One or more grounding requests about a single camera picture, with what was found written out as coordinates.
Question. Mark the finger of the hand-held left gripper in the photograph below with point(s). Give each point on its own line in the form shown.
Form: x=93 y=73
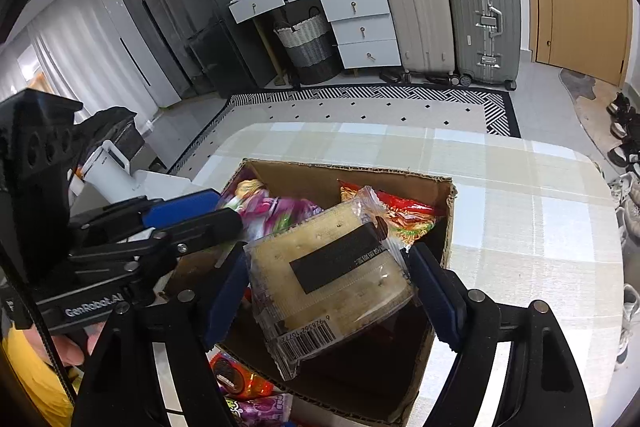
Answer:
x=175 y=207
x=210 y=227

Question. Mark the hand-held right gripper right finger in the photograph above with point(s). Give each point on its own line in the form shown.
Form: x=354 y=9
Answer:
x=440 y=297

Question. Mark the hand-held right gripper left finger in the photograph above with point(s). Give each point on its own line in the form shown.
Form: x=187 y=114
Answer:
x=225 y=292

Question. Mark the pink purple candy packet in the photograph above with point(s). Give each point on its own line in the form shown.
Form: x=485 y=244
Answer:
x=270 y=207

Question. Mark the brown cardboard box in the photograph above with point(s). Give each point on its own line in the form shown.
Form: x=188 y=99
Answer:
x=447 y=232

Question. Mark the cracker packet with black label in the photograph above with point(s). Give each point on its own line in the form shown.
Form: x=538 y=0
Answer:
x=300 y=287

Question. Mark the red cookie packet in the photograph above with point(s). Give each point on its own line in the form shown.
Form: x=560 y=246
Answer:
x=235 y=377

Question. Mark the red yellow noodle packet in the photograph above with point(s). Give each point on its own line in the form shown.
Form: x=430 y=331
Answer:
x=405 y=212

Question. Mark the person's left hand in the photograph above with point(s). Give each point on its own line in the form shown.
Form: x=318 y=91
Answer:
x=70 y=347

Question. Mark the white side table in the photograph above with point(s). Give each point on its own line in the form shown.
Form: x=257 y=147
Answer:
x=160 y=187

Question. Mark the white kettle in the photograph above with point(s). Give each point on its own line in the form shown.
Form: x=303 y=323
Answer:
x=107 y=172

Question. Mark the black cloth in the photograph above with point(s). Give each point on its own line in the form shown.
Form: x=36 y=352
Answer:
x=110 y=127

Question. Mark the white curtain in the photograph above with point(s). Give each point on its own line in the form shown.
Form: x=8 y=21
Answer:
x=45 y=57

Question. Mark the white wardrobe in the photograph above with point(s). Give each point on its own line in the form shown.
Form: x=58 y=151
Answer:
x=130 y=47

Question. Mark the black white patterned rug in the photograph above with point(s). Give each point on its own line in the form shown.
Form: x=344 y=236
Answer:
x=350 y=94

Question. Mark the dark grey refrigerator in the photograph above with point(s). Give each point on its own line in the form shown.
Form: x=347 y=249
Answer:
x=210 y=7

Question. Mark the woven laundry basket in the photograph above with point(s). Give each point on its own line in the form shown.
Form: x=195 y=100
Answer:
x=307 y=47

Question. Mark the scattered black white shoes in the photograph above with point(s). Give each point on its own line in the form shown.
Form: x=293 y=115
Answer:
x=627 y=207

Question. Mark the person's yellow clothing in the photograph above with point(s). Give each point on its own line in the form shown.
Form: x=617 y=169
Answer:
x=30 y=377

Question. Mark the grey door mat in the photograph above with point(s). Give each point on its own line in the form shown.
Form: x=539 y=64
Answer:
x=585 y=107

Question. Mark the white drawer desk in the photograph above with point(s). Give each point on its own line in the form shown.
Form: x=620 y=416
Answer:
x=360 y=27

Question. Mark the silver suitcase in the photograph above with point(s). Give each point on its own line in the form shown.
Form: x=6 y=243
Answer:
x=482 y=17

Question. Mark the cream suitcase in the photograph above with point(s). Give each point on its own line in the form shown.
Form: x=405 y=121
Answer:
x=415 y=12

